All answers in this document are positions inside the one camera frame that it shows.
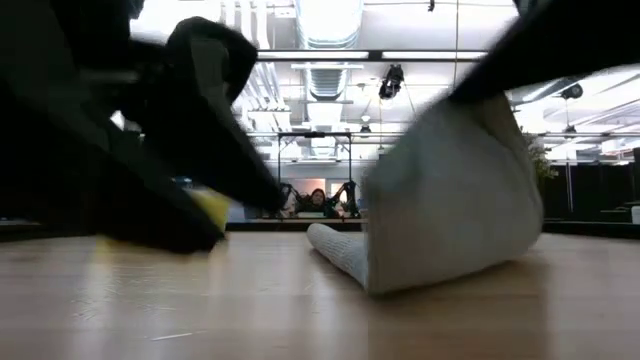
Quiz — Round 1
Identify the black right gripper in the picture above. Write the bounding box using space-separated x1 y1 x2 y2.
447 0 640 105

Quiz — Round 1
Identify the grey microfiber towel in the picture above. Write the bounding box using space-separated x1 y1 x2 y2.
305 93 546 297

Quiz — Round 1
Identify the bushy potted plant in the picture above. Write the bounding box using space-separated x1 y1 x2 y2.
521 130 560 195

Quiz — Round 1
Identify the person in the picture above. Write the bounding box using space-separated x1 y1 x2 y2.
298 187 329 217

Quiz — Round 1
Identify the black hanging camera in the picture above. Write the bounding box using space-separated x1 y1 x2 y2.
560 82 585 101
377 64 405 101

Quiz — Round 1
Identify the black background rig frame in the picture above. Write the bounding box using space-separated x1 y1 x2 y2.
276 131 353 194

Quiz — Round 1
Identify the black aluminium table frame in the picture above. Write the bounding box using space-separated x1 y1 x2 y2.
0 217 640 241

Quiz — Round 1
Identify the black overhead frame beam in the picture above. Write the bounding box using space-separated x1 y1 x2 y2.
254 48 489 64

